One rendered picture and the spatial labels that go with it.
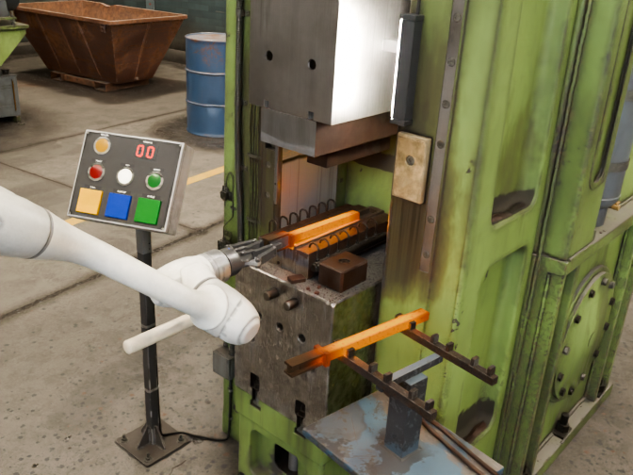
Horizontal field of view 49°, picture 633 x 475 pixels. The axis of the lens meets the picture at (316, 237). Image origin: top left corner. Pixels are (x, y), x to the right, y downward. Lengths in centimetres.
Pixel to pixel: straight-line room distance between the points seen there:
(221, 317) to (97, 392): 162
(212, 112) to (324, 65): 492
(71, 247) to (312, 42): 78
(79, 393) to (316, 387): 138
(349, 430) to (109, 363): 169
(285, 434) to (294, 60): 111
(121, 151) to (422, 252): 99
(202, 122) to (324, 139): 489
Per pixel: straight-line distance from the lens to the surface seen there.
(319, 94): 178
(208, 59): 655
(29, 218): 131
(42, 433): 295
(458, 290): 184
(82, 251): 142
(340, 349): 161
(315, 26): 177
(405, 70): 174
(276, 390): 214
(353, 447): 177
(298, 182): 221
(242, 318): 156
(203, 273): 167
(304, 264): 195
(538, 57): 201
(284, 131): 188
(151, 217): 215
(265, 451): 241
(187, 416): 294
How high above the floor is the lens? 180
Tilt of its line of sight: 23 degrees down
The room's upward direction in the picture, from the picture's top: 3 degrees clockwise
